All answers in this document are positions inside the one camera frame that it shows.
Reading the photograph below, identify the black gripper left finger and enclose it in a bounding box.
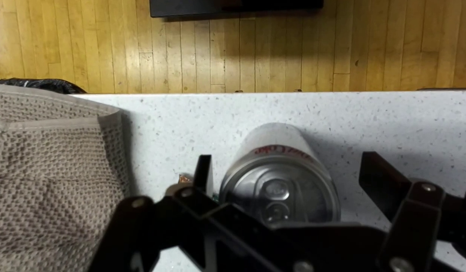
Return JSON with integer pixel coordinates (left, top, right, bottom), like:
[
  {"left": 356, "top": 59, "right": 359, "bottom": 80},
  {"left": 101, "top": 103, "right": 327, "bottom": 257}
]
[{"left": 88, "top": 155, "right": 275, "bottom": 272}]

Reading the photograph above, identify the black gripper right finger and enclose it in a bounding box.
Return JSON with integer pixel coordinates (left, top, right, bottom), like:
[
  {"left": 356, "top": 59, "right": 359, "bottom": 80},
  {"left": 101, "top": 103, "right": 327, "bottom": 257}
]
[{"left": 359, "top": 150, "right": 466, "bottom": 272}]

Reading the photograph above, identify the silver coke can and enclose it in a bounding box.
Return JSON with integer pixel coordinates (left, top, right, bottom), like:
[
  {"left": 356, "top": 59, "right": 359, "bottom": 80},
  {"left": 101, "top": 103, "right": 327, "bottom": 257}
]
[{"left": 219, "top": 121, "right": 342, "bottom": 227}]

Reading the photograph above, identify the beige woven cloth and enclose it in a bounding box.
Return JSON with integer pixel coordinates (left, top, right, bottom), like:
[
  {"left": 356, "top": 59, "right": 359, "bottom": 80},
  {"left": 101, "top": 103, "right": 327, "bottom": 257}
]
[{"left": 0, "top": 82, "right": 136, "bottom": 272}]

